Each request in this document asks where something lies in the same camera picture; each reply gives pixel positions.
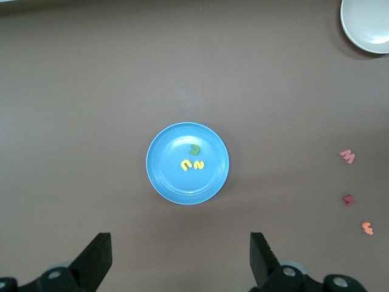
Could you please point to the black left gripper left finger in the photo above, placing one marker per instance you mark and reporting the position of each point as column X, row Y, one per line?
column 91, row 261

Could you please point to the yellow foam letter U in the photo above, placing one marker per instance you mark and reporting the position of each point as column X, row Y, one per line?
column 183, row 165

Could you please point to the blue plate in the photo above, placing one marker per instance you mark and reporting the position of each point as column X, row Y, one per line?
column 170, row 182

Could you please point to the yellow foam number 2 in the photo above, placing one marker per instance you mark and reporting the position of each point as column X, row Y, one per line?
column 199, row 165

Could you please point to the beige plate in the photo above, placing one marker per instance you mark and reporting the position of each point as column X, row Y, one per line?
column 364, row 21

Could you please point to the brown table cover sheet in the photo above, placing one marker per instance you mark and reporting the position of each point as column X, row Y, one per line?
column 91, row 91

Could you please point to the orange foam number 3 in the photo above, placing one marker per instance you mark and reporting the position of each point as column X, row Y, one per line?
column 367, row 228

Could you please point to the green foam letter U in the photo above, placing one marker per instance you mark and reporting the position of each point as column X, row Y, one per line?
column 197, row 149

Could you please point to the pink foam letter W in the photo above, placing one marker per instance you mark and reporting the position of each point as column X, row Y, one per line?
column 348, row 156

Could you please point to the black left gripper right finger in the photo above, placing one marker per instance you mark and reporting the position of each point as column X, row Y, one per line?
column 264, row 264

